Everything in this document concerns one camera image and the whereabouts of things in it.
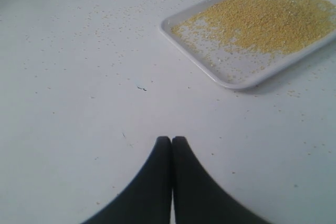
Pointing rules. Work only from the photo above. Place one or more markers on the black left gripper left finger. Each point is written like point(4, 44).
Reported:
point(148, 197)

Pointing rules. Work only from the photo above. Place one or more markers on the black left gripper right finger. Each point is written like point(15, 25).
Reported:
point(197, 197)

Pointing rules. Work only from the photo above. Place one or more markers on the yellow fine sifted grains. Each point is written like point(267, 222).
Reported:
point(268, 26)

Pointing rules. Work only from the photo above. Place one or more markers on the white rectangular plastic tray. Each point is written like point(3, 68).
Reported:
point(227, 67)

